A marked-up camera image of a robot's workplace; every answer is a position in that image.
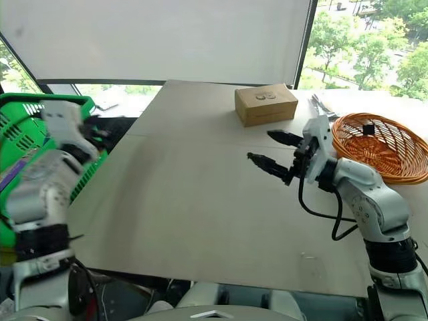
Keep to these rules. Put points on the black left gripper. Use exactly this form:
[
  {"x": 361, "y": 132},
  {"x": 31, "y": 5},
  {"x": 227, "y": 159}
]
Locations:
[{"x": 91, "y": 131}]

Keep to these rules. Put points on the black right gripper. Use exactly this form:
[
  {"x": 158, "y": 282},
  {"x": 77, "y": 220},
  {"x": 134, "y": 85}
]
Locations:
[{"x": 302, "y": 157}]

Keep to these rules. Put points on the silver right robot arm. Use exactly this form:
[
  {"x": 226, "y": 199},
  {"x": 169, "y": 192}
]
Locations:
[{"x": 374, "y": 194}]

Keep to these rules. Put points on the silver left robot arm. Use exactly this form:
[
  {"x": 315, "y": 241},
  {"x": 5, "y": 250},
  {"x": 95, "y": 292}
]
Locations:
[{"x": 36, "y": 187}]

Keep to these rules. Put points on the green plastic basket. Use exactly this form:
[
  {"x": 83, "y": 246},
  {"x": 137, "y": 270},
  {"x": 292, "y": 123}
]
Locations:
[{"x": 20, "y": 133}]

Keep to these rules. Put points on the orange wicker basket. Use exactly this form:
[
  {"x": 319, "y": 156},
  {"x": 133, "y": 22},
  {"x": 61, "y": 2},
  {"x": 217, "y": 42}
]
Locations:
[{"x": 391, "y": 150}]

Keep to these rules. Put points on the brown cardboard box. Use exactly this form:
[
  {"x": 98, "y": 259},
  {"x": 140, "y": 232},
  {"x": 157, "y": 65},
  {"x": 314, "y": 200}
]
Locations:
[{"x": 264, "y": 103}]

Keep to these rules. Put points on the dark cutlery bundle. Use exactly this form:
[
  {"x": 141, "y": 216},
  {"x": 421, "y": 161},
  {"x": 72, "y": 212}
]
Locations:
[{"x": 321, "y": 105}]

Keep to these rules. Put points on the small black cube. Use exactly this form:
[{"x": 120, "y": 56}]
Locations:
[{"x": 368, "y": 129}]

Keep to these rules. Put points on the white roller blind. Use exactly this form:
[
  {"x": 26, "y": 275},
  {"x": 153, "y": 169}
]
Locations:
[{"x": 160, "y": 36}]

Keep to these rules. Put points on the silver robot torso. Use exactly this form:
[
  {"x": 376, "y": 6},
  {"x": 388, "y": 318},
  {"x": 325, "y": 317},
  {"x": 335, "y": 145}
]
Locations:
[{"x": 217, "y": 304}]

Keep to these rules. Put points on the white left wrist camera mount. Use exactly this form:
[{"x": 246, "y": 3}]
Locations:
[{"x": 61, "y": 122}]

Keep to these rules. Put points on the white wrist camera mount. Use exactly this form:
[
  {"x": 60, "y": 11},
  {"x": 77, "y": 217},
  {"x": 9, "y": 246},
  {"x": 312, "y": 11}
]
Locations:
[
  {"x": 61, "y": 122},
  {"x": 319, "y": 140}
]

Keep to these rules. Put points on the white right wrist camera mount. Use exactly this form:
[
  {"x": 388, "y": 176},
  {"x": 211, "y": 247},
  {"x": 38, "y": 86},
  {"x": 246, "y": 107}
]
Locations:
[{"x": 319, "y": 140}]

